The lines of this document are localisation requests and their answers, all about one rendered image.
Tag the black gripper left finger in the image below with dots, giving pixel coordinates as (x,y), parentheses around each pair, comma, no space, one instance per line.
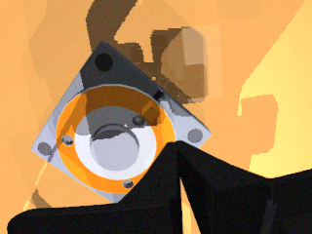
(153,206)

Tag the orange round plate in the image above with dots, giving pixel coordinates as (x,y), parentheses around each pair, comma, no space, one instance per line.
(111,104)

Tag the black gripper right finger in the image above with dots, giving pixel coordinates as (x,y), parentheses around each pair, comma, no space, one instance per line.
(226,199)

